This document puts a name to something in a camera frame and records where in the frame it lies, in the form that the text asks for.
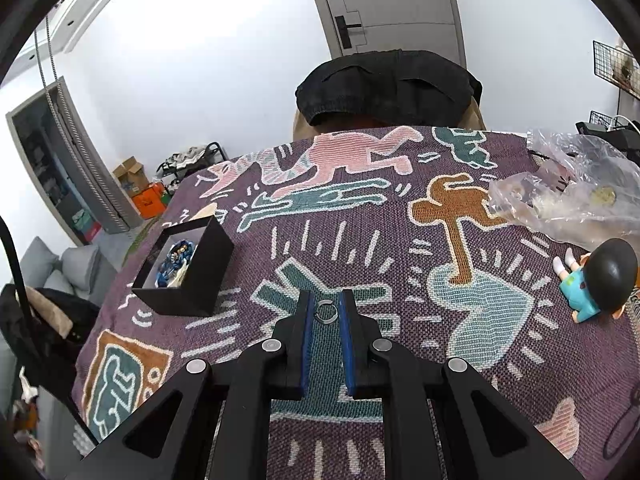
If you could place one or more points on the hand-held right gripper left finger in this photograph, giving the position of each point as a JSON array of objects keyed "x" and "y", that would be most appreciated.
[{"x": 306, "y": 350}]

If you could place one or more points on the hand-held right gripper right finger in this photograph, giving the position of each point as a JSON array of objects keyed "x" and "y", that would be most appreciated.
[{"x": 346, "y": 350}]

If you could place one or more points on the black jewelry box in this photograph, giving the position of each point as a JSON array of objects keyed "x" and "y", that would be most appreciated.
[{"x": 210, "y": 270}]

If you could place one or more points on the white shell ornament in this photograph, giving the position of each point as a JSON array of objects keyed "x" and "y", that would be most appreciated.
[{"x": 179, "y": 277}]

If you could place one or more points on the blue beaded jewelry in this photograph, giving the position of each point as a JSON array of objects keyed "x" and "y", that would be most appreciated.
[{"x": 167, "y": 262}]

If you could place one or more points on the purple printed table cloth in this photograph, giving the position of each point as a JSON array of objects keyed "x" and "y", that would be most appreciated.
[{"x": 350, "y": 220}]

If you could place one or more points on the orange box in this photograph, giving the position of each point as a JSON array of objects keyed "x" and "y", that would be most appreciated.
[{"x": 149, "y": 201}]

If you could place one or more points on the black shoe rack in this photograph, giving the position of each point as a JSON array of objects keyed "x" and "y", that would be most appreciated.
[{"x": 192, "y": 160}]

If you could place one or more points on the grey sofa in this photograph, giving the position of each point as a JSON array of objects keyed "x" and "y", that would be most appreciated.
[{"x": 75, "y": 265}]

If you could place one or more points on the open cardboard box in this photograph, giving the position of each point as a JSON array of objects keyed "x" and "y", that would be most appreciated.
[{"x": 131, "y": 175}]

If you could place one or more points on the dark cloth pile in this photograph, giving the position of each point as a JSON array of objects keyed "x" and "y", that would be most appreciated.
[{"x": 55, "y": 360}]

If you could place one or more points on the black jacket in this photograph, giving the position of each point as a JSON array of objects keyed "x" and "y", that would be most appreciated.
[{"x": 390, "y": 90}]

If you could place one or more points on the crumpled clear plastic bag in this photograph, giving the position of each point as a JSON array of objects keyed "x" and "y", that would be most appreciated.
[{"x": 565, "y": 195}]

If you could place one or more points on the blue shirt doll figurine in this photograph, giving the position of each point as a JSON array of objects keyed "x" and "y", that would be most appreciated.
[{"x": 607, "y": 270}]

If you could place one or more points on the gold round ornament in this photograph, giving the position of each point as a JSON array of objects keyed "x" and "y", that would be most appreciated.
[{"x": 604, "y": 195}]

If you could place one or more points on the grey glass door cabinet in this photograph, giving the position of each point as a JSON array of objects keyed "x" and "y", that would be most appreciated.
[{"x": 50, "y": 160}]

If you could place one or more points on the black bag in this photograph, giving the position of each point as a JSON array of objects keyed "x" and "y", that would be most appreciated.
[{"x": 607, "y": 132}]

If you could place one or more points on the grey door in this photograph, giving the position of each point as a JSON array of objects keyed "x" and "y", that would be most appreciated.
[{"x": 400, "y": 0}]

